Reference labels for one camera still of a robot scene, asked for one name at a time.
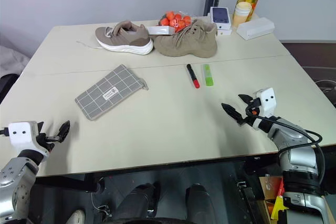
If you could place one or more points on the taupe sneaker with white sole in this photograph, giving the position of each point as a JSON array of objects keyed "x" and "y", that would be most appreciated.
[{"x": 123, "y": 39}]

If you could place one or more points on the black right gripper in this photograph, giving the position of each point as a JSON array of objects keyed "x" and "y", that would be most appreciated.
[{"x": 252, "y": 111}]

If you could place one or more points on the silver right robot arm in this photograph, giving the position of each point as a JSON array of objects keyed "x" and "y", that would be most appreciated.
[{"x": 299, "y": 155}]

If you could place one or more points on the yellow object under table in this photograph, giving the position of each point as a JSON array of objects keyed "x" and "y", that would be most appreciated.
[{"x": 277, "y": 208}]

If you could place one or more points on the black chair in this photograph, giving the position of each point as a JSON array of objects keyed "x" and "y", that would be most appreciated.
[{"x": 6, "y": 86}]

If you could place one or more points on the grey checked fabric pencil case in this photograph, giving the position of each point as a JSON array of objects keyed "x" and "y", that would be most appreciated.
[{"x": 110, "y": 93}]

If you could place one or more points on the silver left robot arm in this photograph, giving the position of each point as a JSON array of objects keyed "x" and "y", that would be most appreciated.
[{"x": 15, "y": 179}]

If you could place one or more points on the tan suede boot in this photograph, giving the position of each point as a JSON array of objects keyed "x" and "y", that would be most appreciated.
[{"x": 186, "y": 43}]

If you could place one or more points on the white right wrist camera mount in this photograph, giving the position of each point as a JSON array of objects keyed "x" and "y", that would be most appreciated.
[{"x": 267, "y": 100}]

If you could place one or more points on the large white rectangular box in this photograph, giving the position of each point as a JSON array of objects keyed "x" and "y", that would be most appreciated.
[{"x": 256, "y": 28}]

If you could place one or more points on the brown cardboard box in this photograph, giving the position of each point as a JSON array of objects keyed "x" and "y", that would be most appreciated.
[{"x": 271, "y": 188}]

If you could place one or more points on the white shoe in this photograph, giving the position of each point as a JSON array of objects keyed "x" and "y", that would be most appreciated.
[{"x": 75, "y": 216}]

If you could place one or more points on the slim white box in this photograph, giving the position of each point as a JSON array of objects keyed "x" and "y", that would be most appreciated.
[{"x": 158, "y": 30}]

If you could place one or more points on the bag of orange fruits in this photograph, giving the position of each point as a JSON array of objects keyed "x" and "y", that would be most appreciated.
[{"x": 177, "y": 20}]

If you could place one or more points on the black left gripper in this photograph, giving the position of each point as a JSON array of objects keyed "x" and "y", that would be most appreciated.
[{"x": 47, "y": 141}]

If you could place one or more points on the yellow jar with cream lid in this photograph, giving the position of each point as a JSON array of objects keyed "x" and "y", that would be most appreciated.
[{"x": 241, "y": 14}]

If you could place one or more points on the dark rounded shape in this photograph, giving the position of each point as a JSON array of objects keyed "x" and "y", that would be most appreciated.
[{"x": 141, "y": 200}]

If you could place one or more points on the green highlighter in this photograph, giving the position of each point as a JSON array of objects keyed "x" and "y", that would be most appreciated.
[{"x": 208, "y": 75}]

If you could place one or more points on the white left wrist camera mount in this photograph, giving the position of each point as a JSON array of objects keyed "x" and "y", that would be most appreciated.
[{"x": 23, "y": 136}]

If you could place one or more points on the small white flat box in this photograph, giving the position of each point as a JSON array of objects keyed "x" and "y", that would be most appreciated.
[{"x": 224, "y": 32}]

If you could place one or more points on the white box with dark phone picture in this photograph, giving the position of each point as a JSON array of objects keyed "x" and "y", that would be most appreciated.
[{"x": 221, "y": 16}]

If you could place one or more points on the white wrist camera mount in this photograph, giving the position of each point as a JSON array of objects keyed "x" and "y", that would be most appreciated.
[
  {"x": 23, "y": 136},
  {"x": 267, "y": 100}
]

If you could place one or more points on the black marker with red cap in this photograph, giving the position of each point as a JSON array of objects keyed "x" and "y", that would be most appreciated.
[{"x": 192, "y": 75}]

